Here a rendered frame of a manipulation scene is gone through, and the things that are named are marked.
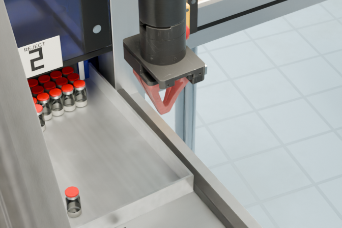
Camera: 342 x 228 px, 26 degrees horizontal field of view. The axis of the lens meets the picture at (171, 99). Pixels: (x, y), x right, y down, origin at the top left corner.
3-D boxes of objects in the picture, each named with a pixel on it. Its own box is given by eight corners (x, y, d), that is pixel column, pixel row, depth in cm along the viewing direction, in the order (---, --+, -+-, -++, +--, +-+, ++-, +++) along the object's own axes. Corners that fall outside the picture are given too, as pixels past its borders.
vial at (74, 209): (64, 210, 111) (61, 190, 108) (77, 205, 112) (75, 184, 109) (70, 220, 109) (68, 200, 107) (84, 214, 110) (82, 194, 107)
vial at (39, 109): (30, 127, 125) (27, 106, 122) (42, 122, 126) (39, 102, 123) (35, 135, 124) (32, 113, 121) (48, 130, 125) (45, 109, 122)
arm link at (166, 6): (133, -18, 83) (184, -15, 83) (141, -47, 88) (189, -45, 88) (136, 33, 87) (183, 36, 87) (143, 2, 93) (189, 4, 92)
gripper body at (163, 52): (165, 36, 98) (164, -12, 93) (206, 77, 91) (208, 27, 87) (121, 51, 96) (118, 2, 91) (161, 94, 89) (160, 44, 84)
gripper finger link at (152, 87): (168, 85, 103) (167, 29, 97) (195, 113, 98) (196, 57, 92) (124, 101, 101) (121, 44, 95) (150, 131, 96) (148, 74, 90)
